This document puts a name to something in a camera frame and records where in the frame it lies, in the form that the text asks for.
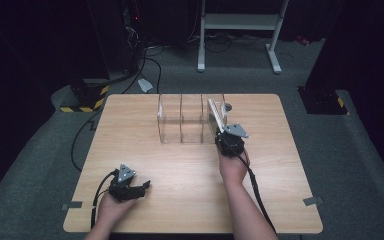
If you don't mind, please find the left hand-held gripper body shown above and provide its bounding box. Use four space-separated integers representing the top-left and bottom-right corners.
107 163 138 203

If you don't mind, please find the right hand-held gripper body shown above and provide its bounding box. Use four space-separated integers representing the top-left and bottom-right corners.
214 123 250 158

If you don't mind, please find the green leaf picture book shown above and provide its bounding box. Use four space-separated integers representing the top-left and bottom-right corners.
206 97 228 135

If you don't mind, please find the clear acrylic divider rack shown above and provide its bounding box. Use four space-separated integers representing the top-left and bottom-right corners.
156 93 228 145

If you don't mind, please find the person's left hand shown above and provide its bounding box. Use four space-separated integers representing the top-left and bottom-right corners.
96 191 138 229

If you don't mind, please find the person's right hand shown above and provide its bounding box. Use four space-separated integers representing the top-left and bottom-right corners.
217 149 251 186

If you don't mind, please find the grey tape strip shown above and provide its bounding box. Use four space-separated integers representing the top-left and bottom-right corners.
302 196 325 207
61 200 84 211

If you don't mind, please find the black base with hazard stripes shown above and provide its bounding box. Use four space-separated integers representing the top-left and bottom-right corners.
59 77 110 114
297 85 350 116

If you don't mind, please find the white metal stand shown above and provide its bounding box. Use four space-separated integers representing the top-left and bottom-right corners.
197 0 290 75

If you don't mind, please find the small red object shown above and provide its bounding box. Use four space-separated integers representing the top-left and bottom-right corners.
295 35 312 47

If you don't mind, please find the dark equipment rack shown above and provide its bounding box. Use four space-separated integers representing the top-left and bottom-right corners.
87 0 142 76

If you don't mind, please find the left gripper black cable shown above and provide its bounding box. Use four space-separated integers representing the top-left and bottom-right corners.
90 168 120 230

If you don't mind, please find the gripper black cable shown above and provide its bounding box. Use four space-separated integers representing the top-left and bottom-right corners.
235 153 278 235
90 168 120 230

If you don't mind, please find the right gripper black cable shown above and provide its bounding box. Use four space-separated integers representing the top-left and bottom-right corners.
235 153 278 235

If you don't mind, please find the black looped floor cable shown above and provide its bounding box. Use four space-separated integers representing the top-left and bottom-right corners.
121 45 165 95

